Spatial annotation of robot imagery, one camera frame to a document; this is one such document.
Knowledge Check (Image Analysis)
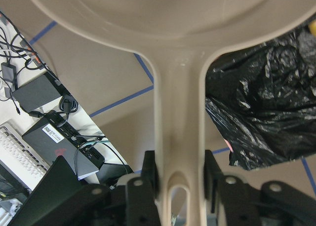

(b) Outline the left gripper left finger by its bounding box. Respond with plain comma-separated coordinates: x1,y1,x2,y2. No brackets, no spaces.
125,151,160,226

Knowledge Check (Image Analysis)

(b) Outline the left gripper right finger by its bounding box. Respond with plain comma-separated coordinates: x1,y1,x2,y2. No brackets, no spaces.
203,150,261,226

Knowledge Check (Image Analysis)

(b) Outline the beige plastic dustpan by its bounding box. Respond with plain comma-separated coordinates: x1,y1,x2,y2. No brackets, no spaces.
31,0,316,226

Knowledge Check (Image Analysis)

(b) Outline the yellow sponge piece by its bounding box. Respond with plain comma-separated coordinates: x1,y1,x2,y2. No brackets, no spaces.
308,20,316,36

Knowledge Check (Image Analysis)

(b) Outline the bin with black liner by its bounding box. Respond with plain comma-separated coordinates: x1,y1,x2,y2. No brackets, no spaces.
205,16,316,170

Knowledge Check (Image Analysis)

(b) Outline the black power adapter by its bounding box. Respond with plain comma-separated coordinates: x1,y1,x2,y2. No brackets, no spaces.
12,72,66,113

